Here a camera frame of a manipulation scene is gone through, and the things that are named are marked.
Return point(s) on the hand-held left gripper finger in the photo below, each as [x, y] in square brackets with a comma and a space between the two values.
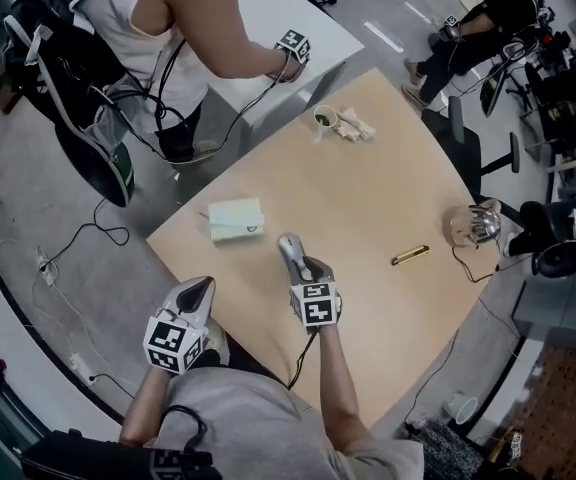
[180, 300]
[204, 308]

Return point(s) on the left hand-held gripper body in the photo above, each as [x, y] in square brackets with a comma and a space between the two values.
[173, 343]

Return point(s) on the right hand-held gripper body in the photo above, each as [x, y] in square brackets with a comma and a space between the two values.
[318, 308]

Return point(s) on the person's right forearm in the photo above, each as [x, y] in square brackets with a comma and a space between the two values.
[338, 388]

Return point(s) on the person's left forearm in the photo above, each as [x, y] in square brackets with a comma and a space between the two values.
[148, 408]

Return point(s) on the person's shoe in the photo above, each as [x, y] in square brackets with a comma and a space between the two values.
[218, 340]

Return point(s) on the white tissue box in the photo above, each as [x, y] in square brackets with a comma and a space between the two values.
[235, 218]

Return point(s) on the yellow utility knife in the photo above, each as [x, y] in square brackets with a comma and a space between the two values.
[410, 255]

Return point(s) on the white power strip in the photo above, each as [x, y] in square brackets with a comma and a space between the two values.
[45, 268]
[80, 367]

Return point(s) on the person's grey shirt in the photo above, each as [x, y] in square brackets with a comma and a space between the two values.
[248, 428]

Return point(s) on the black chest-worn pack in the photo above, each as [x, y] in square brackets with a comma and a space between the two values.
[93, 458]

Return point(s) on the crumpled white tissue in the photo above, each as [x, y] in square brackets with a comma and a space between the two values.
[355, 125]

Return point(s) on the white paper cup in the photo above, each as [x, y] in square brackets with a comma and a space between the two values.
[325, 117]

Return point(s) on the steel kettle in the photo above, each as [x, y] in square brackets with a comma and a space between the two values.
[478, 223]

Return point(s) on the pale plastic bin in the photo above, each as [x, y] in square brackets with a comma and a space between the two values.
[460, 408]

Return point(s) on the speckled black white bag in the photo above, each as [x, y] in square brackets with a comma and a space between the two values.
[443, 448]

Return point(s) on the black office chair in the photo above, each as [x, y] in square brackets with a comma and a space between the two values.
[463, 138]

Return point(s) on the white board on table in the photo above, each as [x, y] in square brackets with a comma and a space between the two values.
[318, 18]

